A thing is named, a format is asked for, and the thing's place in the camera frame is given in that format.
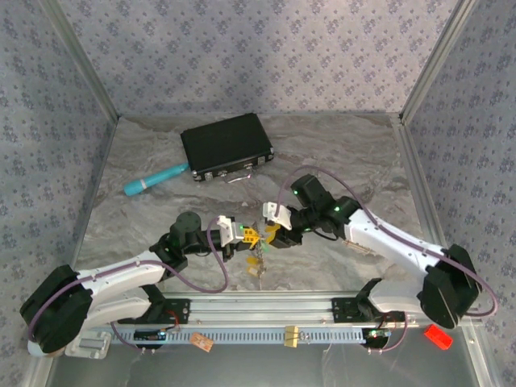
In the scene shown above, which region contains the silver perforated keyring plate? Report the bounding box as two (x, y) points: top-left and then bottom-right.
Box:
(256, 231), (270, 280)

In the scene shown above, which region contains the teal cylindrical tube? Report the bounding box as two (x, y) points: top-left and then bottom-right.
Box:
(123, 162), (190, 198)

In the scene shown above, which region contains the red plastic block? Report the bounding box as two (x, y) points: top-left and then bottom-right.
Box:
(422, 323), (455, 351)

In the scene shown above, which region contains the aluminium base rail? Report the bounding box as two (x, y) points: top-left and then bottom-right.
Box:
(163, 290), (420, 326)

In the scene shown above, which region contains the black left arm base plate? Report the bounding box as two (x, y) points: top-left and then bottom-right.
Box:
(163, 297), (191, 324)

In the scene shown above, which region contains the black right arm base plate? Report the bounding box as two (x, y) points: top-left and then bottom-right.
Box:
(331, 297), (366, 323)

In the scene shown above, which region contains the black hard case with handle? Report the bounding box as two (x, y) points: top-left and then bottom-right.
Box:
(180, 113), (277, 185)

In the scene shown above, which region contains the grey slotted cable duct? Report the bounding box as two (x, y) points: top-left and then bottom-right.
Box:
(109, 324), (370, 346)

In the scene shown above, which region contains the tan wire connector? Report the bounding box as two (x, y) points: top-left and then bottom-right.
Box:
(283, 325), (302, 348)

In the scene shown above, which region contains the aluminium table edge rail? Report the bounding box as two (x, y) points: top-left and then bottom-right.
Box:
(389, 112), (505, 387)
(23, 114), (122, 387)

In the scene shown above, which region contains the orange wire connector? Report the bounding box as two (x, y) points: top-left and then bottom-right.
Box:
(192, 331), (214, 353)

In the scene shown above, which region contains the grey metal bracket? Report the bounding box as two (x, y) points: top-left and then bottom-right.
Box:
(64, 331), (113, 360)

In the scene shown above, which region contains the aluminium upright frame post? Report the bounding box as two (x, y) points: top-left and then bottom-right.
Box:
(398, 0), (481, 124)
(40, 0), (121, 121)

